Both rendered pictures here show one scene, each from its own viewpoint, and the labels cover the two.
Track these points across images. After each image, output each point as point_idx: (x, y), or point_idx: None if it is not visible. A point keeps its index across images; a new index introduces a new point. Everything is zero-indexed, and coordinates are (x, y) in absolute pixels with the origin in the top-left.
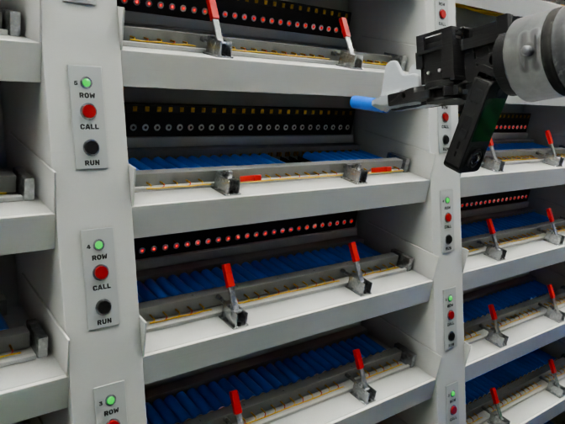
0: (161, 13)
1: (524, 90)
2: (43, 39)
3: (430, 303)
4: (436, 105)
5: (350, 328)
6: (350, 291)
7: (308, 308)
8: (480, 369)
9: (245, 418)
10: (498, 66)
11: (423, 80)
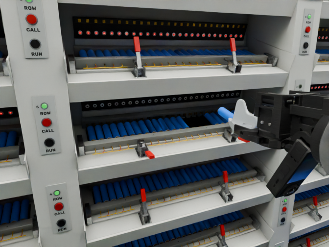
0: (120, 37)
1: None
2: (14, 83)
3: (272, 202)
4: None
5: None
6: (220, 197)
7: (191, 210)
8: (300, 233)
9: None
10: (315, 147)
11: (258, 124)
